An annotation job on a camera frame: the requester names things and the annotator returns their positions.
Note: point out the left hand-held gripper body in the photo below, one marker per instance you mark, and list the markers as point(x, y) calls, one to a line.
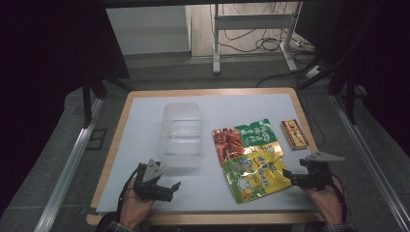
point(151, 172)

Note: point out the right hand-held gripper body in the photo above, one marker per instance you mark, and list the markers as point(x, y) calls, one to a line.
point(317, 174)

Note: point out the yellow spout pouch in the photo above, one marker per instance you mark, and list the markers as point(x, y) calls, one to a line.
point(257, 177)

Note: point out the clear plastic container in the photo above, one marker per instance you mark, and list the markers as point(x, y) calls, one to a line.
point(180, 141)

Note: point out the yellow seasoning box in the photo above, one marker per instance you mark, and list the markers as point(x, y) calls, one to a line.
point(294, 133)

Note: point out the green and red seasoning packet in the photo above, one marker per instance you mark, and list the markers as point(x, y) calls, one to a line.
point(245, 138)

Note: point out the person's right hand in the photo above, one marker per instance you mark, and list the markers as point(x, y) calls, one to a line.
point(328, 203)

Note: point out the person's left hand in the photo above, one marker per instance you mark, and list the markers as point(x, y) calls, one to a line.
point(133, 209)

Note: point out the person's dark leg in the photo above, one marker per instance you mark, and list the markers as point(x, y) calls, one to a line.
point(106, 224)

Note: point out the black stand leg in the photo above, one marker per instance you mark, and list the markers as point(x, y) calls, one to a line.
point(350, 103)
point(87, 103)

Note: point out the white power strip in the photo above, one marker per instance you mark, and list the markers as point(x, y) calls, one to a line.
point(313, 72)

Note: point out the white panel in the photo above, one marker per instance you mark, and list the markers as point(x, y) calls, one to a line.
point(148, 29)

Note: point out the aluminium rail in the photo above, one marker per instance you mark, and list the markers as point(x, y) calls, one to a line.
point(370, 161)
point(69, 167)

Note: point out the white metal desk frame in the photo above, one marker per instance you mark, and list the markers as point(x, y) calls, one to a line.
point(254, 22)

